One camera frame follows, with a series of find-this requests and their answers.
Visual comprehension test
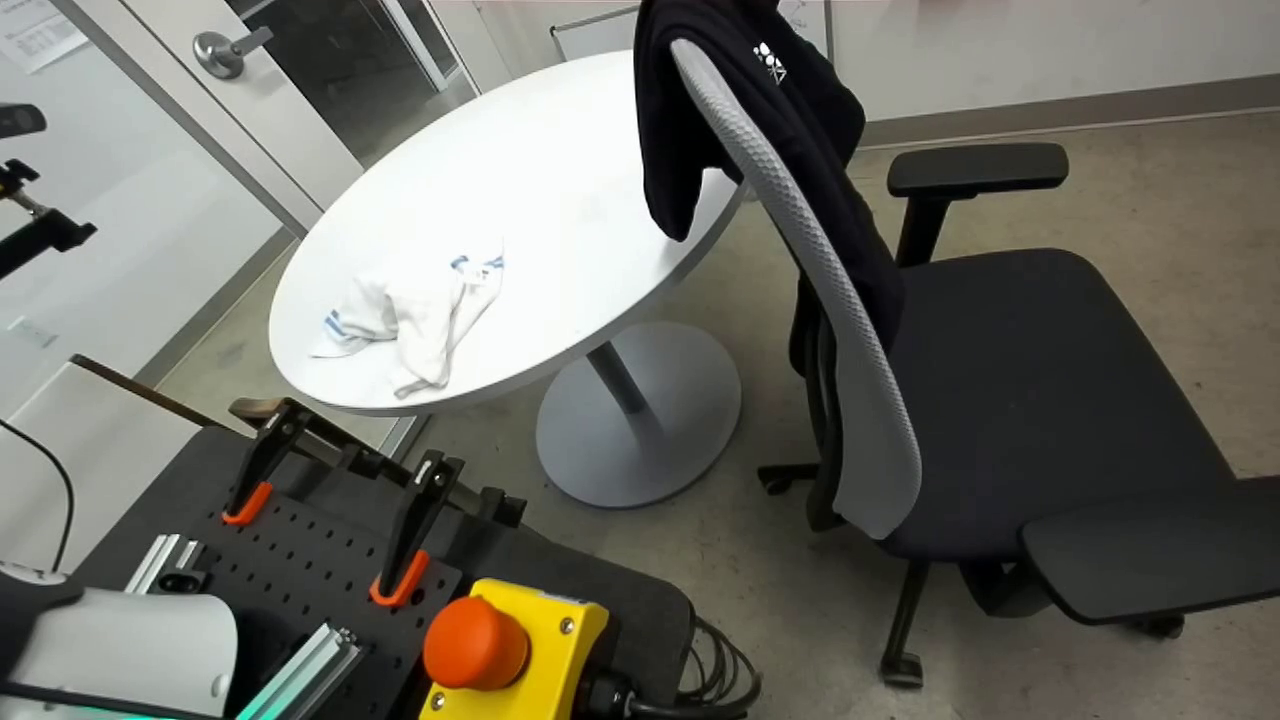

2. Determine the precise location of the grey mesh office chair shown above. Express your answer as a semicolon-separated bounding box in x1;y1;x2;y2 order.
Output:
663;36;1280;692

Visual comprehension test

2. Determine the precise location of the yellow emergency stop red button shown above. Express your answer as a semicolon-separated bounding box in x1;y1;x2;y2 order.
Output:
418;578;613;720

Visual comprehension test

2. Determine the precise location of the black jacket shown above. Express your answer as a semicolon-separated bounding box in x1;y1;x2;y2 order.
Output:
627;0;914;382

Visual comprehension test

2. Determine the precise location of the black perforated mounting board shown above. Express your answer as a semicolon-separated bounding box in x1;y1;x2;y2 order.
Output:
73;424;698;720

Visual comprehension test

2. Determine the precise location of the white door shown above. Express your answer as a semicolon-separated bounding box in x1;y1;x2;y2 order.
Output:
55;0;485;236

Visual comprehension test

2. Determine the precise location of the aluminium extrusion bar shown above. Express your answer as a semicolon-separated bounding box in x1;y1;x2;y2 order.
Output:
119;531;210;601
235;620;365;720

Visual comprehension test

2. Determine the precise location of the white paper sign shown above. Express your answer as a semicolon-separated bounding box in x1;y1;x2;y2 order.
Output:
0;0;94;78

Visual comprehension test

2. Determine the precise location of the grey table pedestal base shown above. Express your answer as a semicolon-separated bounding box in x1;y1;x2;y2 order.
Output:
533;316;744;512

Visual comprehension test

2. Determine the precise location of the black clamp orange handle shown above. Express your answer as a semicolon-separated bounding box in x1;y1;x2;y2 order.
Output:
215;397;318;531
369;451;472;615

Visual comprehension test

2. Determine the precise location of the black cable bundle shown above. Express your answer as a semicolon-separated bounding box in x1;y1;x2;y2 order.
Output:
583;613;767;720

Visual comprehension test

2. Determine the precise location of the silver door handle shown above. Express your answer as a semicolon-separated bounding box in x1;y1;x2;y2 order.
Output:
192;23;275;84

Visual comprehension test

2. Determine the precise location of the thin black cable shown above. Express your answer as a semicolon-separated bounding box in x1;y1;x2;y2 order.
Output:
0;418;82;580

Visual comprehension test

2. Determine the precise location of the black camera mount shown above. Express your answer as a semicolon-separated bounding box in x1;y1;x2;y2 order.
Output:
0;99;99;283

